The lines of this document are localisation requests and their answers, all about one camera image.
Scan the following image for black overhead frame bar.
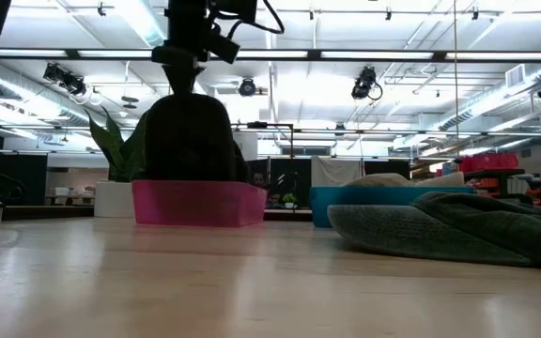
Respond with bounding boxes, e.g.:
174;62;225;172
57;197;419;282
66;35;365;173
0;46;541;64

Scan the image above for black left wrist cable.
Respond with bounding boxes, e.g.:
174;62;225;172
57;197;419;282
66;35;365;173
225;0;286;37

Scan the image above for dark storage shelf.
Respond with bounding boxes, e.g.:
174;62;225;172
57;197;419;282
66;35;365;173
462;168;541;207

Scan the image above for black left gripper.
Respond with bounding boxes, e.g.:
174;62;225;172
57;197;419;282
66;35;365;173
151;0;210;98

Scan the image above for black partition panel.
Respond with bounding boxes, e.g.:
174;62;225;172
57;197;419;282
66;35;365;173
246;158;313;210
0;152;49;206

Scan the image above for green snake plant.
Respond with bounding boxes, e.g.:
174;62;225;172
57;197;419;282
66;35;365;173
85;106;152;183

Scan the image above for black boom stand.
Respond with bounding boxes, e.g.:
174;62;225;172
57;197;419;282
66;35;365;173
246;120;295;142

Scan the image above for blue plastic bin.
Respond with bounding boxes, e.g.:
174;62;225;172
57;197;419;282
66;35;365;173
308;186;476;229

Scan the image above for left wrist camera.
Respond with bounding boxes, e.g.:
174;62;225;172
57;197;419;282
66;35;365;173
207;31;242;66

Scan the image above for pink plastic bin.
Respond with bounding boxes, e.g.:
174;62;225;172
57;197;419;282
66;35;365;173
131;178;269;229

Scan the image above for red storage bins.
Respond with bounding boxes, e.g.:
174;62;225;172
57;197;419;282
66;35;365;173
457;153;519;174

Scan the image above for white hanging cloth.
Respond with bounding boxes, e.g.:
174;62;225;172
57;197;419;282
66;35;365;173
311;156;364;188

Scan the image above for dark baseball cap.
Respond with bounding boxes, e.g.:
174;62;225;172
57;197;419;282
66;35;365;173
326;190;541;272
143;92;252;183

